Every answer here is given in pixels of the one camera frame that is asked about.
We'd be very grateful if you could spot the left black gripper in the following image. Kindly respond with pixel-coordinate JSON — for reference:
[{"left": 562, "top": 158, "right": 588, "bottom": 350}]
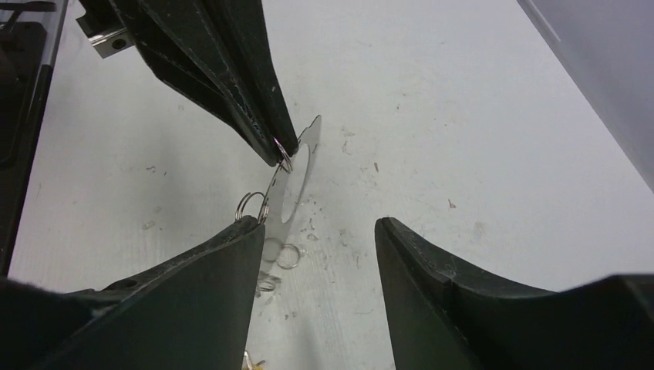
[{"left": 76, "top": 0, "right": 281, "bottom": 166}]

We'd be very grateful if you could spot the key with yellow tag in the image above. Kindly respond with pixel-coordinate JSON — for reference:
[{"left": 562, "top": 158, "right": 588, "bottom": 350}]
[{"left": 241, "top": 351, "right": 266, "bottom": 370}]

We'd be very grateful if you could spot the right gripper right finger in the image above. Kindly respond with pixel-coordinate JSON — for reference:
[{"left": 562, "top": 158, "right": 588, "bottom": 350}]
[{"left": 375, "top": 217, "right": 653, "bottom": 369}]

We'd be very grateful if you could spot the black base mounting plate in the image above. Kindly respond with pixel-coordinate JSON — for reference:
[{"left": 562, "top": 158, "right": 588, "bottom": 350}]
[{"left": 1, "top": 1, "right": 68, "bottom": 277}]

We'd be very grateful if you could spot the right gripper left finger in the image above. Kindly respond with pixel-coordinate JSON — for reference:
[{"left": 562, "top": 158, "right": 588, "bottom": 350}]
[{"left": 1, "top": 216, "right": 265, "bottom": 369}]

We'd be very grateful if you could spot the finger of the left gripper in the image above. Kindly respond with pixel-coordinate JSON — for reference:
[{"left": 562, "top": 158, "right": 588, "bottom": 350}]
[{"left": 205, "top": 0, "right": 298, "bottom": 156}]

